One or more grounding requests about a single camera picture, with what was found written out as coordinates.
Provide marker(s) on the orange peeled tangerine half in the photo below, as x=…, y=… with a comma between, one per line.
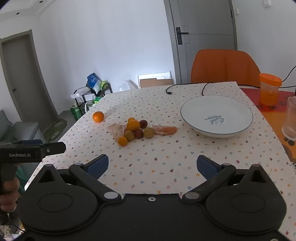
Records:
x=165, y=130

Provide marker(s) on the yellow green plum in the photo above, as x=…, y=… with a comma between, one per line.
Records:
x=129, y=135

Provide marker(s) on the pale peeled tangerine half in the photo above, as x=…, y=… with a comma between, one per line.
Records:
x=117, y=130

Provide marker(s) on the small orange kumquat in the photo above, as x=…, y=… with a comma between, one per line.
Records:
x=131, y=119
x=122, y=141

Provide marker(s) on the brown cardboard sheet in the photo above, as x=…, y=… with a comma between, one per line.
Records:
x=157, y=83

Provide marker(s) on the clear drinking glass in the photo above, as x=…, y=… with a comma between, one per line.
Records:
x=290, y=120

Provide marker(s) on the dark red plum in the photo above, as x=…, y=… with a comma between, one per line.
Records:
x=139, y=133
x=143, y=124

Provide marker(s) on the red printed tablecloth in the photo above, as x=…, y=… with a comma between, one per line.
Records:
x=259, y=95

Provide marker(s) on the grey door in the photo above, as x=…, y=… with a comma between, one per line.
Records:
x=208, y=46

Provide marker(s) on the grey sofa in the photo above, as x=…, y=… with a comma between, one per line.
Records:
x=9, y=129

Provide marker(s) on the olive green plum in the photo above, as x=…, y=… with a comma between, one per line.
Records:
x=149, y=132

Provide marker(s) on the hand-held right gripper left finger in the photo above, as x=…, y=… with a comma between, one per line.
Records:
x=98, y=165

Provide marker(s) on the white framed board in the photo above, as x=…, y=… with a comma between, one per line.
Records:
x=152, y=75

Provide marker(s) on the grey-framed interior door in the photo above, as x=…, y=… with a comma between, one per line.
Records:
x=25, y=81

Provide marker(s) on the white plate with blue rim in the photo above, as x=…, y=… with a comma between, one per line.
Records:
x=216, y=111

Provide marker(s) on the green box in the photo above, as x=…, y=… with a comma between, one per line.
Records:
x=76, y=112

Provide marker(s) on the grey cushion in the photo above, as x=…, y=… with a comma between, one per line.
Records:
x=24, y=131

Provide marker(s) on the blue plastic bag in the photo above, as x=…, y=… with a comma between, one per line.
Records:
x=93, y=80

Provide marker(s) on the person's left hand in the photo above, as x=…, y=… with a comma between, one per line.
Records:
x=9, y=194

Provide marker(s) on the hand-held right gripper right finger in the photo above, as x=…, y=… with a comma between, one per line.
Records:
x=206, y=167

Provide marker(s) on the orange lidded cup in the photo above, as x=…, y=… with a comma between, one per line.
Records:
x=269, y=91

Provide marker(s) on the large orange kumquat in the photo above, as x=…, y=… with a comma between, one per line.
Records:
x=133, y=125

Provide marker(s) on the green doormat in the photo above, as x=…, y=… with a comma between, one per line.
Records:
x=55, y=129

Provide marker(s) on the white floral tablecloth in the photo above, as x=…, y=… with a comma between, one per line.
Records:
x=161, y=148

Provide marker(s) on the round orange tangerine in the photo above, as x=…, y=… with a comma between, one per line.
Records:
x=98, y=116

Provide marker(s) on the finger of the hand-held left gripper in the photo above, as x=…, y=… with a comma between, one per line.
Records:
x=27, y=141
x=54, y=148

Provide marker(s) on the yellow green bag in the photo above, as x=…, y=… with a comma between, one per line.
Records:
x=104, y=83

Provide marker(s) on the orange chair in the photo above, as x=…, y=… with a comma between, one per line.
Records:
x=225, y=67

